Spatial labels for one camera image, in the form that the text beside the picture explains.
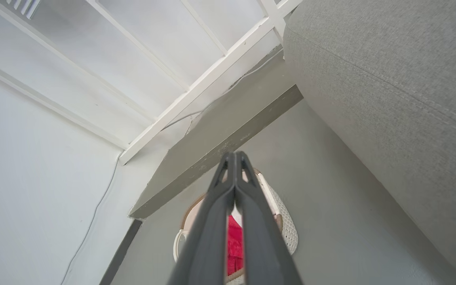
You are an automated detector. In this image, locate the grey fabric sofa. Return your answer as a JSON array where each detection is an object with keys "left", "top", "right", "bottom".
[{"left": 283, "top": 0, "right": 456, "bottom": 284}]

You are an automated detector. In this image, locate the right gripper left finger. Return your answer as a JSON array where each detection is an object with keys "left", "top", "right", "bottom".
[{"left": 167, "top": 152, "right": 237, "bottom": 285}]

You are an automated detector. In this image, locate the white brown-rimmed laundry basket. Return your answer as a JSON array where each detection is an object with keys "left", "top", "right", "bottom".
[{"left": 172, "top": 168, "right": 299, "bottom": 285}]

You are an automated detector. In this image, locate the thin white cable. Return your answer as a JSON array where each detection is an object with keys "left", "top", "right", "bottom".
[{"left": 59, "top": 152, "right": 122, "bottom": 285}]

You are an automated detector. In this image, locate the red and white garment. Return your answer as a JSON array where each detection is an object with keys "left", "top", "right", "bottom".
[{"left": 227, "top": 206, "right": 245, "bottom": 277}]

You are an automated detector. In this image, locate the white wooden railing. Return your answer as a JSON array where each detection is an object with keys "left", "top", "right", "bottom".
[{"left": 0, "top": 0, "right": 304, "bottom": 165}]

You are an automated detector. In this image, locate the white vent grille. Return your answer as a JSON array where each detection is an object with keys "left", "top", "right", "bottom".
[{"left": 0, "top": 0, "right": 41, "bottom": 20}]

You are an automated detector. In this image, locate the light blue cable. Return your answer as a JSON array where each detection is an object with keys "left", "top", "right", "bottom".
[{"left": 160, "top": 48, "right": 285, "bottom": 132}]

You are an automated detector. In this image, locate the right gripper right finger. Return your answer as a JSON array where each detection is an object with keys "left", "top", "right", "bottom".
[{"left": 235, "top": 151, "right": 303, "bottom": 285}]

